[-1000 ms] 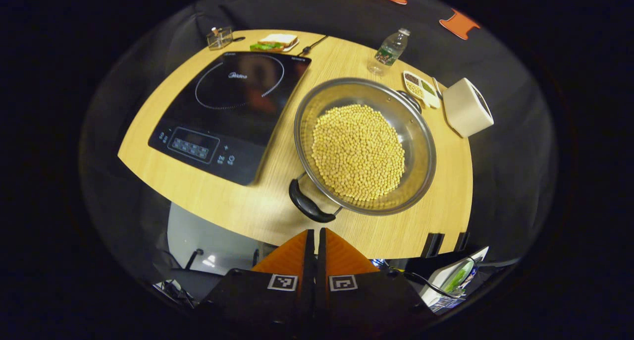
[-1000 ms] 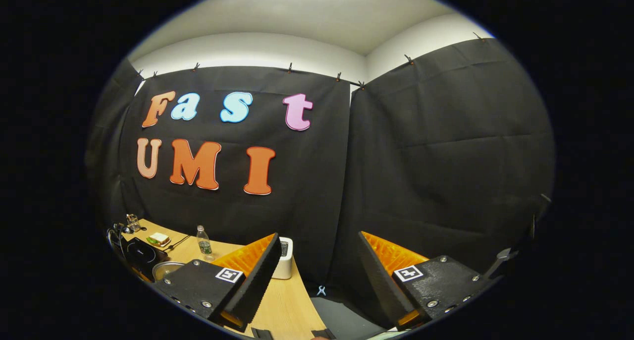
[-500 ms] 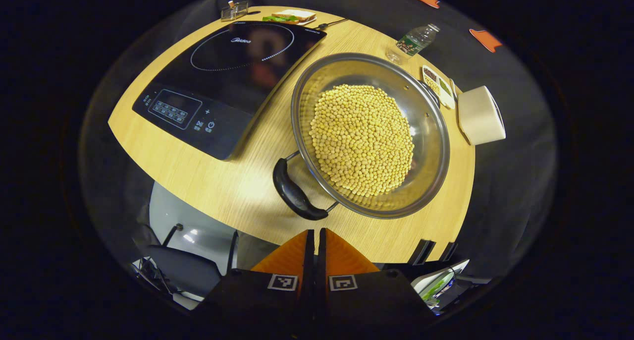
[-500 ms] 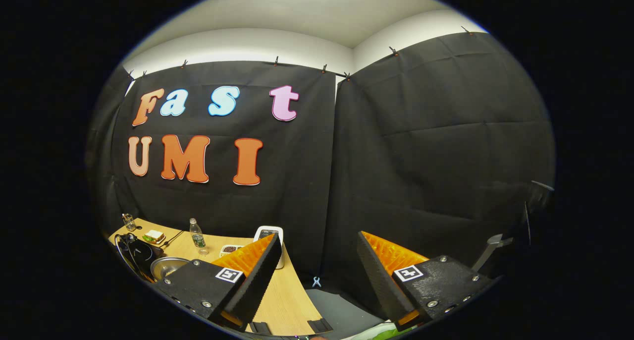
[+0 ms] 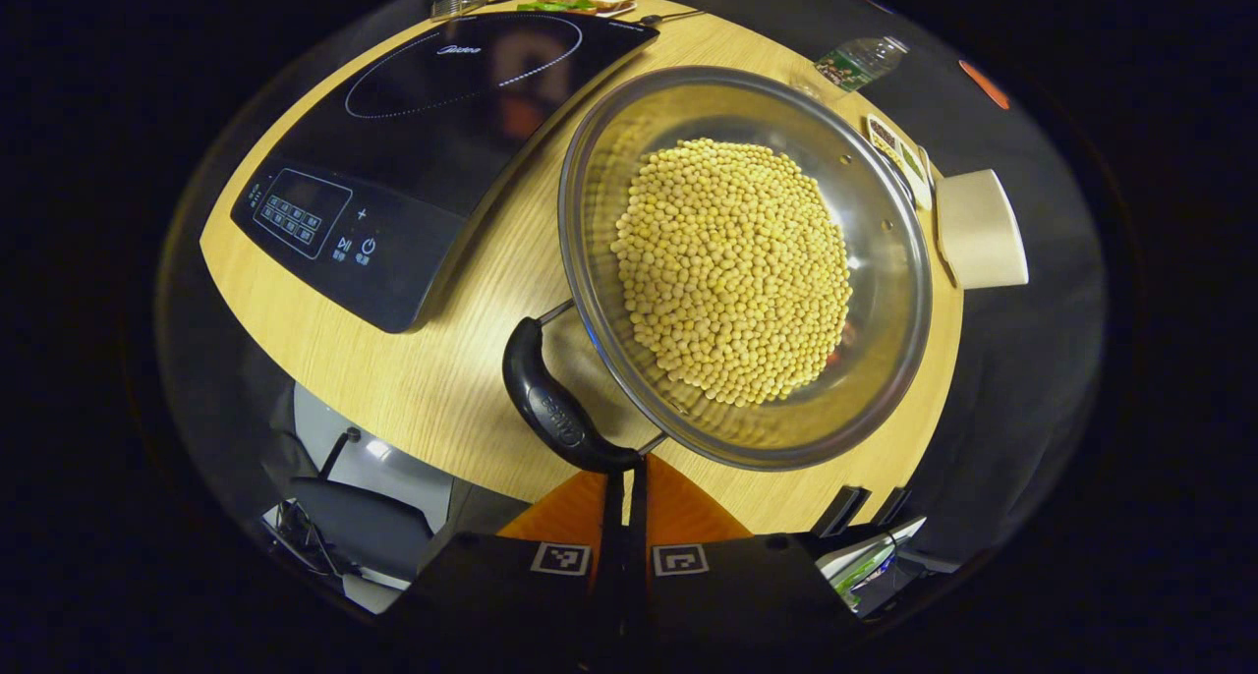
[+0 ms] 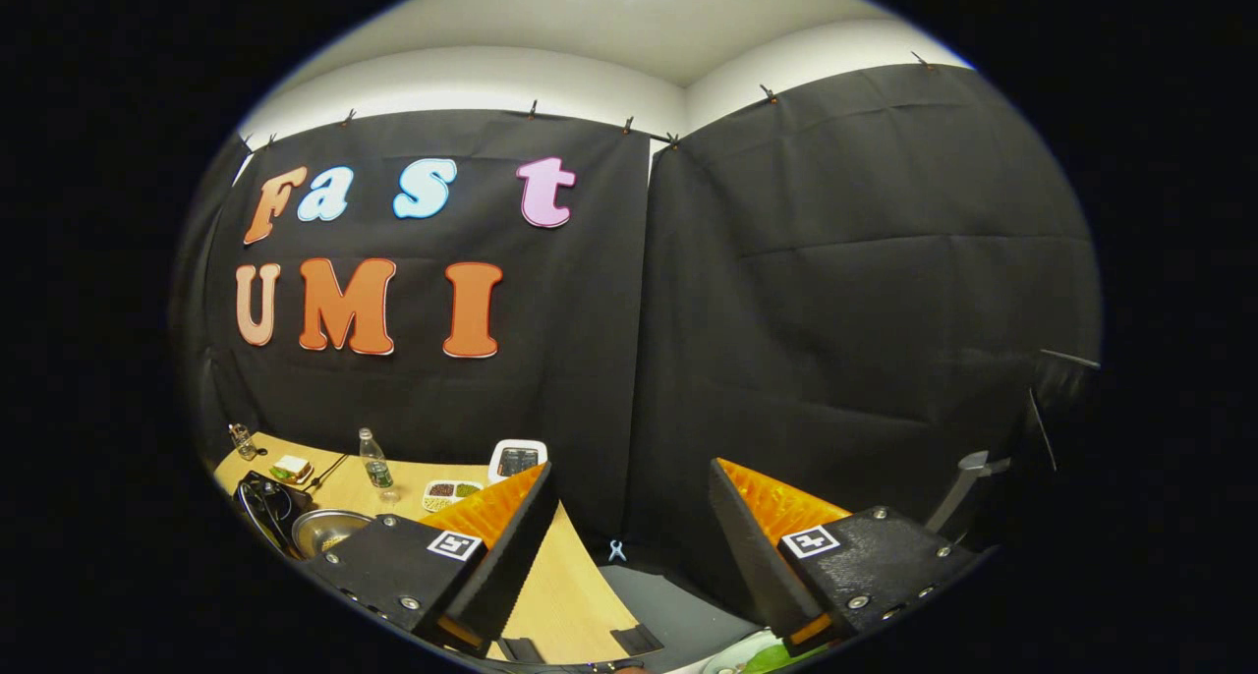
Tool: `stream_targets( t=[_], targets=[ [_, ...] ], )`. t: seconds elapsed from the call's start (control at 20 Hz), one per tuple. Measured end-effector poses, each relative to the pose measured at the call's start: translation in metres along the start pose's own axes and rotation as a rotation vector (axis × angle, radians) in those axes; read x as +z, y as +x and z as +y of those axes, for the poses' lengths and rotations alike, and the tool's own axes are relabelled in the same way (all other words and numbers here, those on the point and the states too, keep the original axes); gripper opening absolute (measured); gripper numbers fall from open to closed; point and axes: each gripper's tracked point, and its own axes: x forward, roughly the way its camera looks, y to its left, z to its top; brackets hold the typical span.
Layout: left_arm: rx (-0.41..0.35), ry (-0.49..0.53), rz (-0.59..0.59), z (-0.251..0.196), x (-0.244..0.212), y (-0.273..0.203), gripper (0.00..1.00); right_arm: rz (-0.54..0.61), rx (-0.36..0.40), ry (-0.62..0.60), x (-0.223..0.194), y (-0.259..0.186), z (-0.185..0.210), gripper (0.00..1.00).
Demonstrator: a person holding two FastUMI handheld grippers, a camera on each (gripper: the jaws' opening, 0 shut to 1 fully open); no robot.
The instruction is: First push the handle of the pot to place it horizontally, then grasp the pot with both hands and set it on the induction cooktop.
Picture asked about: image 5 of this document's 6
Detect small white plate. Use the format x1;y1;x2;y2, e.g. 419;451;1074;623
550;0;638;20

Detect black chair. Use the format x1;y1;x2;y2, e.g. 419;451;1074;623
263;426;435;585

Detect white green box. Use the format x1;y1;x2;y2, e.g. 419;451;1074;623
821;517;927;611

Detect clear plastic water bottle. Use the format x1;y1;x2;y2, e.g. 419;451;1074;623
814;35;910;93

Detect steel pot with black handles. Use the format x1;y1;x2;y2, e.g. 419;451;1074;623
502;65;933;476

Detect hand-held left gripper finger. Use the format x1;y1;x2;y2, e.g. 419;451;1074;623
393;455;630;646
629;455;866;646

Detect pile of yellow soybeans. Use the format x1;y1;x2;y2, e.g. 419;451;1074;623
610;139;854;407

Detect white toaster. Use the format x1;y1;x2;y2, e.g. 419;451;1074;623
934;169;1030;291

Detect sandwich with lettuce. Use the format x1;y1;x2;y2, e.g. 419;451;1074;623
518;0;638;17

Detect white divided seasoning dish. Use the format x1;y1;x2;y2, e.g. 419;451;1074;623
867;114;935;211

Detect black induction cooktop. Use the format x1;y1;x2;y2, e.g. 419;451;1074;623
231;11;659;334

